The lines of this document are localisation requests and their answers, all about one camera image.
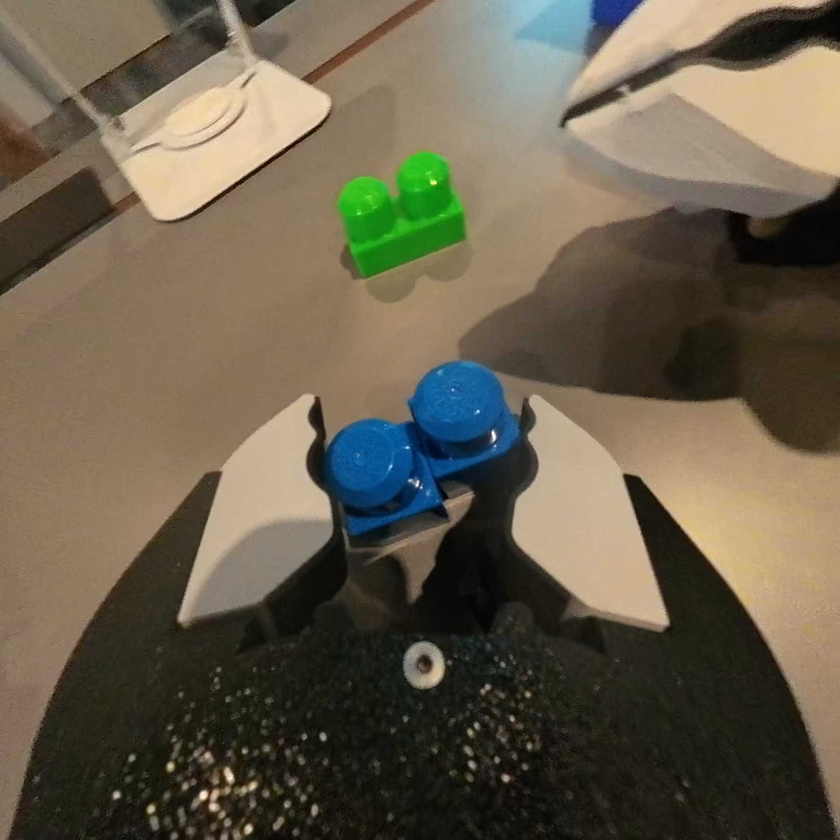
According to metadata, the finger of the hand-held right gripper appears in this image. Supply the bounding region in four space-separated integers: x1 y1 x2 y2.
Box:
562 62 840 219
566 0 840 116

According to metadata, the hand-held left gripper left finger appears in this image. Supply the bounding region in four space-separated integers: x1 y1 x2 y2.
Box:
178 394 350 627

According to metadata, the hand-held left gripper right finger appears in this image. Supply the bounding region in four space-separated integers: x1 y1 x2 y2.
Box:
505 394 672 634

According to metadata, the blue single-stud mega block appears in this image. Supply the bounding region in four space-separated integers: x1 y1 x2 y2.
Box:
407 359 527 481

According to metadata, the green two-stud mega block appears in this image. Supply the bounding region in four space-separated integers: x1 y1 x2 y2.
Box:
337 151 467 280

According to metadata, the black table inset panel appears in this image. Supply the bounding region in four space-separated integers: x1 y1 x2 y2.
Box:
0 167 114 294

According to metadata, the white acrylic stand base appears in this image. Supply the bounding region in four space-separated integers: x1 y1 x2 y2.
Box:
0 0 333 223

